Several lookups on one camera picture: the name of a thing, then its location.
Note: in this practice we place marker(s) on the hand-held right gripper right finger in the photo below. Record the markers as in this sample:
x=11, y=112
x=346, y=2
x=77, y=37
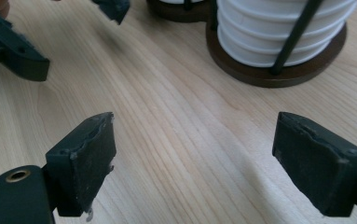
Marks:
x=319, y=161

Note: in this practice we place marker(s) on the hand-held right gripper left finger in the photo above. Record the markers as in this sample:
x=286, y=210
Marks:
x=83, y=161

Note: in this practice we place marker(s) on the dark double cup holder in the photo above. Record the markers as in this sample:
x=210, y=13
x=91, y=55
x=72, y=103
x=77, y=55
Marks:
x=260, y=77

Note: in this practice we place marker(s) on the stack of white paper cups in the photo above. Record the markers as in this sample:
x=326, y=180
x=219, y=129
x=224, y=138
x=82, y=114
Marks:
x=250, y=37

